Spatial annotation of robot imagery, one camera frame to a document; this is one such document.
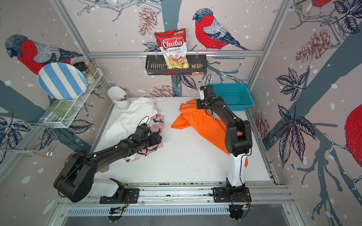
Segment orange shorts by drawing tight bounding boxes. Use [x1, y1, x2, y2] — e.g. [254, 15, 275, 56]
[171, 99, 230, 155]

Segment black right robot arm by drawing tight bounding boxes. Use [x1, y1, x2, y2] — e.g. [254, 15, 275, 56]
[197, 85, 253, 200]

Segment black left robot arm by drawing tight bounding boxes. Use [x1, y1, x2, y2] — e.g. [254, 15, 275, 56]
[53, 123, 162, 202]

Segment pink patterned shorts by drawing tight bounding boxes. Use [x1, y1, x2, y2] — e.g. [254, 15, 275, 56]
[124, 114, 165, 163]

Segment white shorts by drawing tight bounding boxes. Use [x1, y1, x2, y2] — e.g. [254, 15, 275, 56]
[95, 97, 158, 151]

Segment teal plastic basket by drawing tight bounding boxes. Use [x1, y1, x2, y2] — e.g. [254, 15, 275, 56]
[212, 83, 254, 111]

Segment small snack packet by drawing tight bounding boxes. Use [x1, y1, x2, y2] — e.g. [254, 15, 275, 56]
[189, 63, 203, 69]

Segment white ceramic cup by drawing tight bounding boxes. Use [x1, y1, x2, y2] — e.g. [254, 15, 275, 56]
[107, 86, 131, 109]

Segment red Chuba chips bag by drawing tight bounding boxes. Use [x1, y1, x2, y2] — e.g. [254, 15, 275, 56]
[155, 28, 189, 69]

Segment dark lid spice jar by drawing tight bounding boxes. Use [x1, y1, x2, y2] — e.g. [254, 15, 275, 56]
[73, 62, 96, 85]

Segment blue white striped plate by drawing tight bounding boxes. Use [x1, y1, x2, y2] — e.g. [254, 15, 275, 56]
[38, 63, 87, 100]

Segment black wire wall basket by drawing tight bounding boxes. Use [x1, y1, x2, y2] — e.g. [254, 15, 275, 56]
[145, 55, 207, 75]

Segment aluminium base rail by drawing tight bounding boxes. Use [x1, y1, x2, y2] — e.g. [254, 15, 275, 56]
[56, 183, 294, 222]

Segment clear acrylic wall shelf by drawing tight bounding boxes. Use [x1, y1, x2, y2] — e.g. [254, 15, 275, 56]
[39, 68, 103, 129]

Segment chrome wire wall rack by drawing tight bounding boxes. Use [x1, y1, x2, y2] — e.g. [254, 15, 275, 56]
[1, 121, 60, 161]

